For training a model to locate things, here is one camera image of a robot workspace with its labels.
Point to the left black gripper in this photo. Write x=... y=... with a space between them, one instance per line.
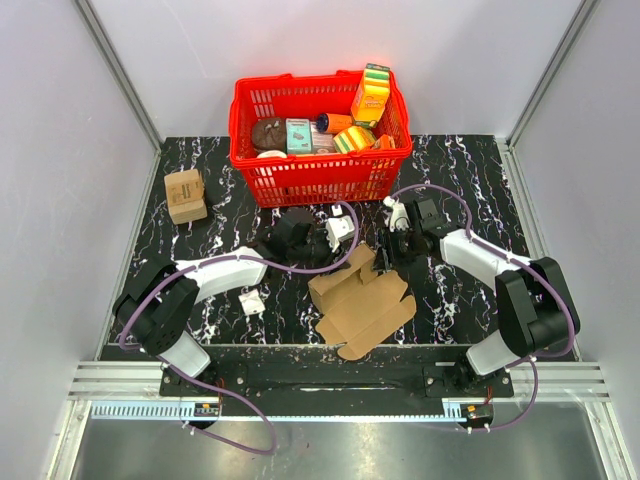
x=330 y=255

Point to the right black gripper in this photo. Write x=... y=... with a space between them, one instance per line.
x=385 y=253

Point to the brown cardboard box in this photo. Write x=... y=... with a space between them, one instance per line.
x=360 y=308

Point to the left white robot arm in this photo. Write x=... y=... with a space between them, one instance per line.
x=155 y=306

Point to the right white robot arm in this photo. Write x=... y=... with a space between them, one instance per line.
x=534 y=306

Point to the pink white snack box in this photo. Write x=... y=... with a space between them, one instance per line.
x=321 y=142

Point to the teal snack box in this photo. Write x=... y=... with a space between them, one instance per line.
x=298 y=136

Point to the small folded cardboard box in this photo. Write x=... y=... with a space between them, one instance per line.
x=185 y=194

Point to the red plastic shopping basket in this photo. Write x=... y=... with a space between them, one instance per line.
x=314 y=179

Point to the small white paper card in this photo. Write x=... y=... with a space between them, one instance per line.
x=252 y=303

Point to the yellow green sponge pack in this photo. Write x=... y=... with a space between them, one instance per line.
x=353 y=139

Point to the small orange packet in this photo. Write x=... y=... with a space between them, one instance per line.
x=384 y=142

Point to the orange blue can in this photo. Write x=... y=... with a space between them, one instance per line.
x=333 y=123

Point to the brown round chocolate cake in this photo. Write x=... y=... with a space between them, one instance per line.
x=269 y=134

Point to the tall orange yellow carton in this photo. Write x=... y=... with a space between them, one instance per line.
x=371 y=96

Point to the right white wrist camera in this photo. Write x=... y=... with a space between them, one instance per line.
x=398 y=219

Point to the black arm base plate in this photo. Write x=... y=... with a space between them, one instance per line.
x=412 y=370

